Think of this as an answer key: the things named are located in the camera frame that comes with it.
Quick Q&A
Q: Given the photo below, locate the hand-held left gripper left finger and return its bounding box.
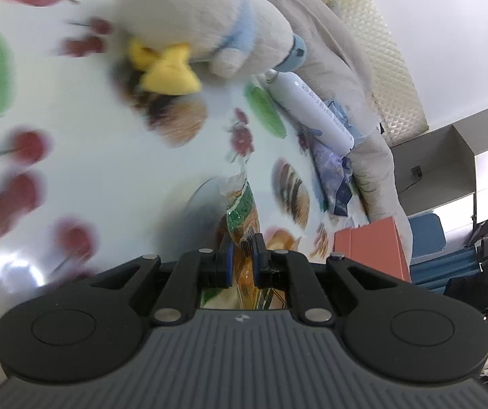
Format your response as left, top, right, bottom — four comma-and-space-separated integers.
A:
74, 232, 234, 325

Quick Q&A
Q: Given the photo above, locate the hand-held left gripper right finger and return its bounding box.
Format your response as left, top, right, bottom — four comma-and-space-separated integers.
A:
251, 232, 415, 324

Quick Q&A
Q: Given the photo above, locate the clear golden snack packet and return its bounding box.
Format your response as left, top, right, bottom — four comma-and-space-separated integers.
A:
216, 170, 291, 310

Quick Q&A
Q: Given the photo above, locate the pink cardboard box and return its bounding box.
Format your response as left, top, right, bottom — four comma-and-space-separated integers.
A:
333, 216, 412, 284

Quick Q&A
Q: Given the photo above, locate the dark blue plastic wrapper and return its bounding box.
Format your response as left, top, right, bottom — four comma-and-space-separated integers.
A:
312, 136, 355, 219

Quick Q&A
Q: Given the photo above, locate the fruit print bed sheet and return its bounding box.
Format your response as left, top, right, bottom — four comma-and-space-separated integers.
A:
0, 0, 377, 297

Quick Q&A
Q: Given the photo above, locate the white tube pack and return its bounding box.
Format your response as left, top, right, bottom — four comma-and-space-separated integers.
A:
265, 70, 355, 157

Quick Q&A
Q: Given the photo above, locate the pale blue plastic bag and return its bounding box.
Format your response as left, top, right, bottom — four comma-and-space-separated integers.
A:
323, 100, 356, 138

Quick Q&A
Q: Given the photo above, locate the blue curtain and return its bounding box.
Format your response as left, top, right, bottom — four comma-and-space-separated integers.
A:
410, 247, 483, 296

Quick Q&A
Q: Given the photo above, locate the white cabinet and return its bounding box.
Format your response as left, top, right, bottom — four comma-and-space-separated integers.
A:
391, 96, 488, 223

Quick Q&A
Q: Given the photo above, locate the cream quilted headboard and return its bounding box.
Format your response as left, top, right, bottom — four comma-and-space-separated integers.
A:
310, 0, 430, 146

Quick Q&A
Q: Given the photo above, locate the white plush penguin toy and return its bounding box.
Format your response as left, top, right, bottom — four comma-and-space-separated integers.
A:
110, 0, 307, 95

